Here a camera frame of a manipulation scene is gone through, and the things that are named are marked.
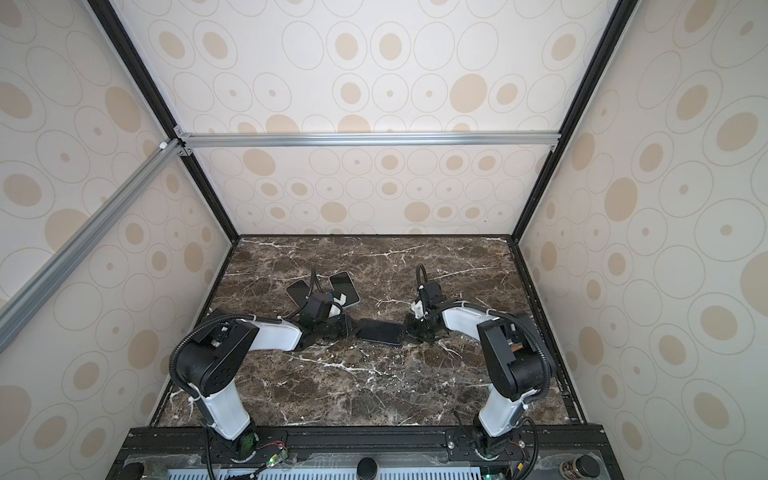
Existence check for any blue phone black screen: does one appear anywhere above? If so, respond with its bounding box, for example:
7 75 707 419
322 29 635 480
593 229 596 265
329 271 360 308

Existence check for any black phone case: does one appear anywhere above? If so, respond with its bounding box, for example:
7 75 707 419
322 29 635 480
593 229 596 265
357 337 402 347

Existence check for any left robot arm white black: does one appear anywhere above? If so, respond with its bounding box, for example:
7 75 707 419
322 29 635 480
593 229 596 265
168 272 360 462

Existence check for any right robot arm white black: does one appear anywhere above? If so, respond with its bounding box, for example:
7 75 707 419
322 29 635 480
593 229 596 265
405 281 557 458

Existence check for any black round knob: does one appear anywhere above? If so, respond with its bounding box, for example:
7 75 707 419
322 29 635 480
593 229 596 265
356 457 379 480

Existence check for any black button right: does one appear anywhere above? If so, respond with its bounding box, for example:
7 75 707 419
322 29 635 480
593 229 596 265
569 455 601 479

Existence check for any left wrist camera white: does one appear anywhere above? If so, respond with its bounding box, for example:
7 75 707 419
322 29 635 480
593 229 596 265
318 293 347 317

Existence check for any horizontal aluminium rail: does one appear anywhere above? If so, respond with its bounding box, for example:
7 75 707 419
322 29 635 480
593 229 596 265
181 130 560 148

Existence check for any black base frame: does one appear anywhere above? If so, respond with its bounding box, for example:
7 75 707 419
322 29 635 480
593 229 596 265
107 425 623 479

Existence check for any diagonal aluminium rail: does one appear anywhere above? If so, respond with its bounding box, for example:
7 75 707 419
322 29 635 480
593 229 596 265
1 139 181 350

